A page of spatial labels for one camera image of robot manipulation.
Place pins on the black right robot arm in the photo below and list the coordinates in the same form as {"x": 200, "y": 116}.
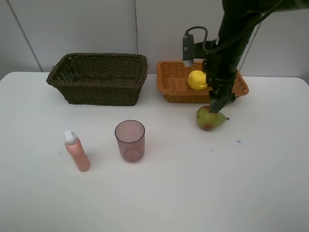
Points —
{"x": 239, "y": 20}

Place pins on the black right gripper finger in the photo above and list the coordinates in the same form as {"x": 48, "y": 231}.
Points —
{"x": 217, "y": 100}
{"x": 229, "y": 97}

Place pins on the orange wicker basket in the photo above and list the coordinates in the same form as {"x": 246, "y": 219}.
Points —
{"x": 172, "y": 77}

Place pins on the translucent pink plastic cup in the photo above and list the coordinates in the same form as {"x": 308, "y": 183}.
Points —
{"x": 130, "y": 136}

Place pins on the yellow lemon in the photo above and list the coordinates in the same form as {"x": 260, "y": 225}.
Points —
{"x": 197, "y": 80}

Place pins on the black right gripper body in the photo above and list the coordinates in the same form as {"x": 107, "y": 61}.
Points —
{"x": 221, "y": 69}

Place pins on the dark brown wicker basket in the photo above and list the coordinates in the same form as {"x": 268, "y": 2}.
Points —
{"x": 107, "y": 79}

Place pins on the green red pear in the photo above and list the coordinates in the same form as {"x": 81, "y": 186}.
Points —
{"x": 208, "y": 121}

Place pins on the pink bottle with white cap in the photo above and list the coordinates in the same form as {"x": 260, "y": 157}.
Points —
{"x": 75, "y": 149}

